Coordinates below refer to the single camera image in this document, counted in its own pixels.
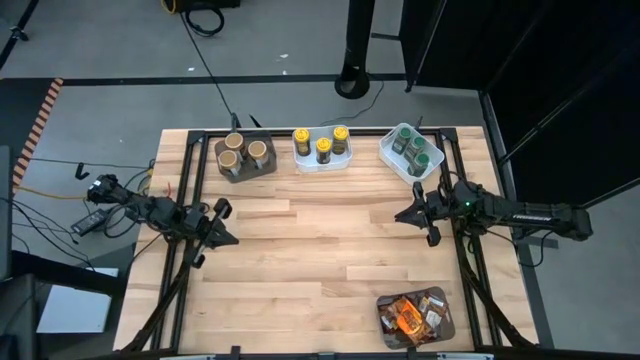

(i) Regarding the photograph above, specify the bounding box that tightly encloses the grey translucent deep bin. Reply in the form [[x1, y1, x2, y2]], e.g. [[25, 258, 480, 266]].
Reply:
[[214, 130, 279, 185]]

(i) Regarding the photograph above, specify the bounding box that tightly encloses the white square bin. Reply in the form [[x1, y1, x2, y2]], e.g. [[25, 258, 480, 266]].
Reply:
[[292, 124, 355, 175]]

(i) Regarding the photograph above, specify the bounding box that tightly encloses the black aluminium table frame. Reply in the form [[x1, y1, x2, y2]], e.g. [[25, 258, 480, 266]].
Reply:
[[117, 127, 540, 360]]

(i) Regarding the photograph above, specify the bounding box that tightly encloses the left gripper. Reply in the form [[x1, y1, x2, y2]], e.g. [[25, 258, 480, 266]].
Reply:
[[182, 198, 240, 270]]

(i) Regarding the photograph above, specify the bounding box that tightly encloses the orange spice packet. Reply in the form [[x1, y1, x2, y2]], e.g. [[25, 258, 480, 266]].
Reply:
[[399, 319, 444, 347], [392, 298, 426, 337]]

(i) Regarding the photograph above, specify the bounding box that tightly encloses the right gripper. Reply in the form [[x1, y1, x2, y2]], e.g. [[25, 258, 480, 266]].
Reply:
[[393, 180, 459, 248]]

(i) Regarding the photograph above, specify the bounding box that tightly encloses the black pole with round base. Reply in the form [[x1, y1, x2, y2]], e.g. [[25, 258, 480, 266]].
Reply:
[[333, 0, 377, 100]]

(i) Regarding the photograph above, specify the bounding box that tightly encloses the grey translucent handled tray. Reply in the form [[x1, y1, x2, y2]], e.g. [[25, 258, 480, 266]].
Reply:
[[375, 286, 456, 350]]

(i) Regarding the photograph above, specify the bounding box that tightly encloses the coiled black cable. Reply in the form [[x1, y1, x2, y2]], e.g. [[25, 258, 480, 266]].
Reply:
[[182, 7, 226, 39]]

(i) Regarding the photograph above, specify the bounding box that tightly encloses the black equipment box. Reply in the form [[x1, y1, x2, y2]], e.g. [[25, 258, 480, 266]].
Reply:
[[162, 0, 242, 14]]

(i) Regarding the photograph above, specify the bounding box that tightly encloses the yellow floor cable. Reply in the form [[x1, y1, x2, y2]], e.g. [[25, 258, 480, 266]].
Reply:
[[13, 185, 151, 201]]

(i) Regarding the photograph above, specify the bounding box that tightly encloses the brown spice packet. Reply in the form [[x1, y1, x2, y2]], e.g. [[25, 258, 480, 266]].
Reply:
[[418, 293, 450, 329], [379, 307, 404, 335]]

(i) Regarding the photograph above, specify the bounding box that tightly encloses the black curtain partition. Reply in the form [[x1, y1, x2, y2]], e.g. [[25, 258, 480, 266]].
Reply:
[[399, 0, 640, 236]]

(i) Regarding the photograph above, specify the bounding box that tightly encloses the black power adapter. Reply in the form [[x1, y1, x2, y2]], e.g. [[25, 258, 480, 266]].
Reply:
[[70, 208, 109, 237]]

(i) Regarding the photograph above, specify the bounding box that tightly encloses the yellow lid spice can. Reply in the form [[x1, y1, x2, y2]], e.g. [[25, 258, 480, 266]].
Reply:
[[315, 137, 333, 165], [331, 125, 350, 155], [293, 127, 312, 157]]

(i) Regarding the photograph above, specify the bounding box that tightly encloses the orange black hazard tape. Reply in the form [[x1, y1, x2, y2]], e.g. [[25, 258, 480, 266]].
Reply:
[[12, 77, 65, 189]]

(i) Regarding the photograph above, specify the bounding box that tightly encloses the long black floor cable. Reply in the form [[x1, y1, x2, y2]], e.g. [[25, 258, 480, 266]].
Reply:
[[178, 12, 239, 121]]

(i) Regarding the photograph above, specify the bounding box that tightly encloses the green lid spice jar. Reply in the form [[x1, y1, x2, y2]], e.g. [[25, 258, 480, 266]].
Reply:
[[407, 152, 431, 178], [403, 135, 428, 164], [392, 127, 414, 155]]

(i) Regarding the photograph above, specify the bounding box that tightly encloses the white bin with handle holes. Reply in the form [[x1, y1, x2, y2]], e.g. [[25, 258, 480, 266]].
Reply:
[[378, 122, 446, 187]]

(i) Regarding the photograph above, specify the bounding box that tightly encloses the black tripod leg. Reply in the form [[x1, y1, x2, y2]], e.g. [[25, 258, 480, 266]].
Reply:
[[0, 0, 40, 71]]

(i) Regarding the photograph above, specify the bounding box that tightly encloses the tan lid spice jar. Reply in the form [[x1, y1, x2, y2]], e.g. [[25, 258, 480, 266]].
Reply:
[[217, 149, 241, 177], [223, 131, 246, 154], [247, 139, 271, 169]]

